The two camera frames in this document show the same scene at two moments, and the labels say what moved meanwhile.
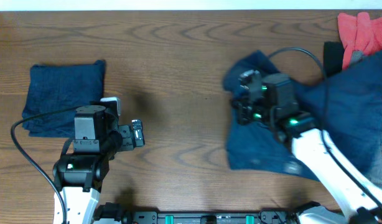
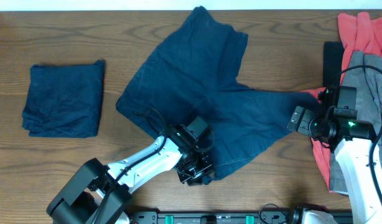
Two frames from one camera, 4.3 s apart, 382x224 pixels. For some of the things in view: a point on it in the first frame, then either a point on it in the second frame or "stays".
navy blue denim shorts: [348, 103] -> [195, 71]
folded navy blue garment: [53, 88] stays
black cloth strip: [333, 57] stays
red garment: [359, 33] stays
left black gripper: [127, 142] -> [206, 168]
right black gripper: [242, 108] -> [303, 126]
